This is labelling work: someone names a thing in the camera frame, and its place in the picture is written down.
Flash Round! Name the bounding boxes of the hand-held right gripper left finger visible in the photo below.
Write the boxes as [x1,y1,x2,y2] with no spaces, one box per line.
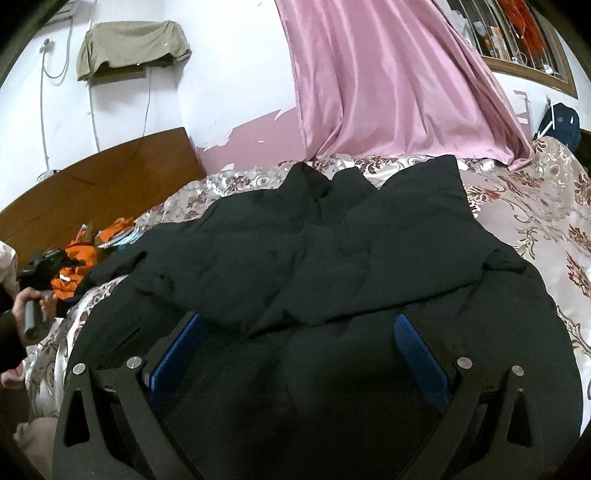
[52,312,206,480]

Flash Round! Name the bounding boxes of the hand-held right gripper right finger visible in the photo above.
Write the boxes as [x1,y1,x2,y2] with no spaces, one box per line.
[394,313,544,480]

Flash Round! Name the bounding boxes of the black padded jacket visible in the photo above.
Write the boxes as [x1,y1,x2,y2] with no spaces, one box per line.
[65,155,583,480]

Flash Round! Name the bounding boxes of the person's left hand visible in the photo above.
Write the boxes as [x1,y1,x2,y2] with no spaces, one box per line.
[13,287,59,334]

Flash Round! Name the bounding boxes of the orange cloth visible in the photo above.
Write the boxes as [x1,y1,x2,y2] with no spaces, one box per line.
[50,217,136,302]

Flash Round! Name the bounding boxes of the colourful packets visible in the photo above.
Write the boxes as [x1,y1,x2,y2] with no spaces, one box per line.
[78,222,140,250]

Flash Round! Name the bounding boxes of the wooden headboard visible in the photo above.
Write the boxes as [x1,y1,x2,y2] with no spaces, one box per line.
[0,127,208,273]

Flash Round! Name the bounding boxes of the floral satin bedspread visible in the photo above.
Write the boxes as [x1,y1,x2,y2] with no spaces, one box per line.
[18,136,591,444]

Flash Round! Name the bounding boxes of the dark blue backpack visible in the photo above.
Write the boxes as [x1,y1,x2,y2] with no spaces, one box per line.
[534,102,581,149]

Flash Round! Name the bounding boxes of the pink curtain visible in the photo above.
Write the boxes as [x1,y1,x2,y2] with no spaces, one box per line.
[275,0,536,169]

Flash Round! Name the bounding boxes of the olive cloth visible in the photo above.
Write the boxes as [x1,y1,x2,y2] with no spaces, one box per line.
[76,20,193,83]

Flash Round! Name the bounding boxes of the barred window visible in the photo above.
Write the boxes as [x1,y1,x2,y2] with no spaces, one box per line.
[443,0,580,99]

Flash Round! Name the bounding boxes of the white wall cable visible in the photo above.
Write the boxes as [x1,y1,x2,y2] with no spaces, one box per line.
[39,4,77,178]

